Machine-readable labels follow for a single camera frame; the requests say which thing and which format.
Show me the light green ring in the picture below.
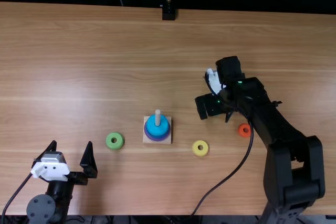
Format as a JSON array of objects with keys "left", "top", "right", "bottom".
[{"left": 105, "top": 132, "right": 125, "bottom": 151}]

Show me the wooden peg base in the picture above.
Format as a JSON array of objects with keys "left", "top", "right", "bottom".
[{"left": 142, "top": 109, "right": 173, "bottom": 145}]

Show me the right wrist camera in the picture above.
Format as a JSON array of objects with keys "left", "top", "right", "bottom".
[{"left": 205, "top": 68, "right": 223, "bottom": 95}]

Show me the black cable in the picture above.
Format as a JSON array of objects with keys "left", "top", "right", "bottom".
[
  {"left": 190, "top": 119, "right": 255, "bottom": 217},
  {"left": 1, "top": 173, "right": 34, "bottom": 217}
]

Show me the light blue ring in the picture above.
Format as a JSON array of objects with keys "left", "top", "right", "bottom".
[{"left": 145, "top": 114, "right": 170, "bottom": 136}]

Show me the purple ring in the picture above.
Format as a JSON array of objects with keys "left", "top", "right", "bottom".
[{"left": 143, "top": 121, "right": 170, "bottom": 142}]

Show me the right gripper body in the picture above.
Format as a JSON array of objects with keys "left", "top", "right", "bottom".
[{"left": 194, "top": 55, "right": 247, "bottom": 121}]

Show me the yellow ring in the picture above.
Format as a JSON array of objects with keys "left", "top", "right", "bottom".
[{"left": 192, "top": 140, "right": 210, "bottom": 157}]

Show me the orange ring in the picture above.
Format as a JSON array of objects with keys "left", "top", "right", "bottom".
[{"left": 238, "top": 123, "right": 251, "bottom": 138}]

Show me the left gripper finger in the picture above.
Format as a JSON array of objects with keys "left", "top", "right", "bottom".
[
  {"left": 35, "top": 140, "right": 58, "bottom": 161},
  {"left": 79, "top": 141, "right": 98, "bottom": 179}
]

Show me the dark blue ring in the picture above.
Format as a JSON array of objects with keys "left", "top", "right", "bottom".
[{"left": 144, "top": 123, "right": 170, "bottom": 138}]

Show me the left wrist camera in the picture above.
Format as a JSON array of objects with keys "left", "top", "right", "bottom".
[{"left": 30, "top": 157, "right": 71, "bottom": 182}]

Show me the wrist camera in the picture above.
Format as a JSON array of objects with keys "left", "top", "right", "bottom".
[
  {"left": 30, "top": 157, "right": 71, "bottom": 182},
  {"left": 205, "top": 68, "right": 223, "bottom": 95}
]

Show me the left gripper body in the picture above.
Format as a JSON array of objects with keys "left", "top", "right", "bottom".
[{"left": 40, "top": 151, "right": 89, "bottom": 186}]

